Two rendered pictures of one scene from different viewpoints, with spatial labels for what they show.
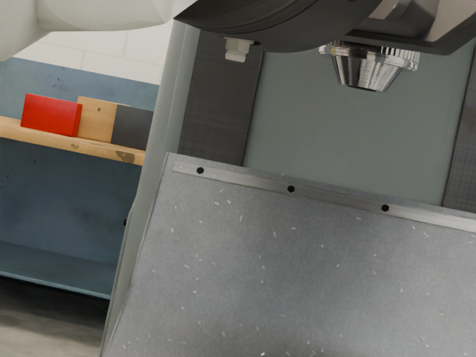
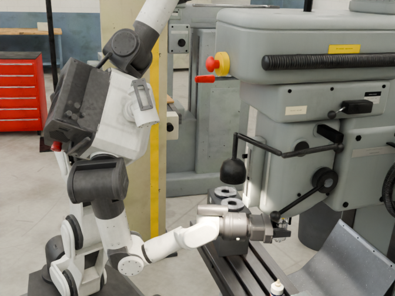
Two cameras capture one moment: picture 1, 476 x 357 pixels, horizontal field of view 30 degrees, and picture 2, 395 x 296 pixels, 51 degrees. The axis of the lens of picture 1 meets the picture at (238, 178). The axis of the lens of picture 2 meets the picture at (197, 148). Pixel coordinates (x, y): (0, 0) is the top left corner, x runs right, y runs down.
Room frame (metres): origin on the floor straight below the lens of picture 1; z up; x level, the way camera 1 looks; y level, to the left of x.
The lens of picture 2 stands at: (-0.32, -0.95, 1.95)
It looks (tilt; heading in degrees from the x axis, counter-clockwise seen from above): 22 degrees down; 64
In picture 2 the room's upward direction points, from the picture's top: 2 degrees clockwise
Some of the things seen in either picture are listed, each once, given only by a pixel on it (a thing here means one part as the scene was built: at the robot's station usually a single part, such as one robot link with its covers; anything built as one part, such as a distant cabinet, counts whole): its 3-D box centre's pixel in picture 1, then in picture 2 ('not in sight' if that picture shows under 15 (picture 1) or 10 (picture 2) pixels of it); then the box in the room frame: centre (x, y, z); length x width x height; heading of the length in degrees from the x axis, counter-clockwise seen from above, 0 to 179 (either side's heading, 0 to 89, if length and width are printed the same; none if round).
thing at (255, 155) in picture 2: not in sight; (253, 172); (0.31, -0.04, 1.44); 0.04 x 0.04 x 0.21; 84
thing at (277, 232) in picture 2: not in sight; (281, 234); (0.41, -0.08, 1.24); 0.06 x 0.02 x 0.03; 155
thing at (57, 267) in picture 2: not in sight; (78, 274); (-0.10, 0.68, 0.68); 0.21 x 0.20 x 0.13; 103
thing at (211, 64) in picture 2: not in sight; (213, 64); (0.17, -0.02, 1.76); 0.04 x 0.03 x 0.04; 84
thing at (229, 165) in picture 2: not in sight; (233, 168); (0.23, -0.06, 1.48); 0.07 x 0.07 x 0.06
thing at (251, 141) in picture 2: not in sight; (260, 145); (0.25, -0.15, 1.58); 0.17 x 0.01 x 0.01; 102
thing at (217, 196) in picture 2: not in sight; (227, 218); (0.44, 0.31, 1.06); 0.22 x 0.12 x 0.20; 77
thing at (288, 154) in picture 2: not in sight; (310, 150); (0.34, -0.22, 1.58); 0.17 x 0.01 x 0.01; 2
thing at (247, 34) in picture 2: not in sight; (308, 43); (0.44, -0.05, 1.81); 0.47 x 0.26 x 0.16; 174
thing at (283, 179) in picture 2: not in sight; (290, 160); (0.43, -0.05, 1.47); 0.21 x 0.19 x 0.32; 84
